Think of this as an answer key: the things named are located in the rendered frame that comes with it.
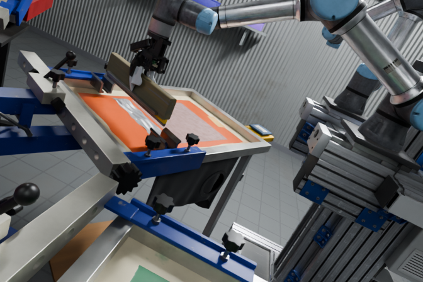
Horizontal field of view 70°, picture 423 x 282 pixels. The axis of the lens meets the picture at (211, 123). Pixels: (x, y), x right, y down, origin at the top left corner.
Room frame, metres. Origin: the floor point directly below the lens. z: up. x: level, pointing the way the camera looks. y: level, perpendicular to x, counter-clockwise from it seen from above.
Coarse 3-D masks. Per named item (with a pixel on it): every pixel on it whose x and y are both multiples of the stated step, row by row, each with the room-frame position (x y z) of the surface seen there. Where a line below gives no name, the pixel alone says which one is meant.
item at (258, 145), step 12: (72, 84) 1.07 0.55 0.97; (84, 84) 1.11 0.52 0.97; (192, 96) 1.60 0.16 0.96; (84, 108) 0.88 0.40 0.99; (216, 108) 1.49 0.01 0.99; (96, 120) 0.84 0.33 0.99; (228, 120) 1.43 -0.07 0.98; (108, 132) 0.80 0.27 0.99; (240, 132) 1.38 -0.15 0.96; (252, 132) 1.38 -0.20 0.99; (240, 144) 1.16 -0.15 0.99; (252, 144) 1.22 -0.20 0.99; (264, 144) 1.29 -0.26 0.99; (216, 156) 0.99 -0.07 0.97; (228, 156) 1.06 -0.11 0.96; (240, 156) 1.13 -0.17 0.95
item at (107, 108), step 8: (88, 96) 1.05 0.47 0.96; (96, 96) 1.08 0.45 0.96; (104, 96) 1.11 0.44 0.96; (112, 96) 1.15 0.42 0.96; (120, 96) 1.18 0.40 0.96; (128, 96) 1.22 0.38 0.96; (88, 104) 0.99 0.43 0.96; (96, 104) 1.01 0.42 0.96; (104, 104) 1.04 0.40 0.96; (112, 104) 1.07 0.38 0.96; (136, 104) 1.17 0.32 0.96; (176, 104) 1.39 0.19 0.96; (184, 104) 1.44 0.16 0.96; (192, 104) 1.49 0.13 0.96; (96, 112) 0.96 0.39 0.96; (104, 112) 0.98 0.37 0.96; (112, 112) 1.01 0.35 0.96; (120, 112) 1.04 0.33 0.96; (144, 112) 1.14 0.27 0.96; (176, 112) 1.29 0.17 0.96; (184, 112) 1.34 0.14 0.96; (192, 112) 1.38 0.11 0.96; (200, 112) 1.43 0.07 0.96
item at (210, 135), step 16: (112, 128) 0.90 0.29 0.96; (128, 128) 0.94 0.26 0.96; (144, 128) 1.00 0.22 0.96; (160, 128) 1.05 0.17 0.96; (176, 128) 1.12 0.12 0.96; (192, 128) 1.19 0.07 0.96; (208, 128) 1.27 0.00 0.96; (224, 128) 1.36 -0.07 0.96; (128, 144) 0.84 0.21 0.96; (144, 144) 0.89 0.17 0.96; (208, 144) 1.11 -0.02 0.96
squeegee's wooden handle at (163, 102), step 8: (112, 56) 1.08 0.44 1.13; (120, 56) 1.09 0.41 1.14; (112, 64) 1.08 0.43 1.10; (120, 64) 1.05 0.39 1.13; (128, 64) 1.03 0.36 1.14; (112, 72) 1.07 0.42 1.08; (120, 72) 1.04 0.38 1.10; (128, 72) 1.01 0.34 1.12; (128, 80) 1.00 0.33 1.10; (144, 80) 0.96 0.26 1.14; (136, 88) 0.97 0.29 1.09; (144, 88) 0.95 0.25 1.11; (152, 88) 0.93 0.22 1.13; (160, 88) 0.93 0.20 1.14; (144, 96) 0.94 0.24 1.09; (152, 96) 0.92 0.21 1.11; (160, 96) 0.90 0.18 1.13; (168, 96) 0.89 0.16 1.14; (152, 104) 0.91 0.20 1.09; (160, 104) 0.89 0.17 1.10; (168, 104) 0.87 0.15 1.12; (160, 112) 0.89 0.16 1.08; (168, 112) 0.88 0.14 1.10
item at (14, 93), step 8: (0, 88) 0.68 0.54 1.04; (8, 88) 0.70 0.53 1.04; (16, 88) 0.72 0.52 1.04; (0, 96) 0.65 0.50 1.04; (8, 96) 0.66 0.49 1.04; (16, 96) 0.68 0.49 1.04; (24, 96) 0.70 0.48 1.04; (32, 96) 0.71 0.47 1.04; (0, 104) 0.65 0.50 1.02; (8, 104) 0.66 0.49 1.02; (16, 104) 0.68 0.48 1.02; (40, 104) 0.72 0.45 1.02; (48, 104) 0.74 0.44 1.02; (8, 112) 0.67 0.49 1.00; (16, 112) 0.68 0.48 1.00; (40, 112) 0.73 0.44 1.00; (48, 112) 0.75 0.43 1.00
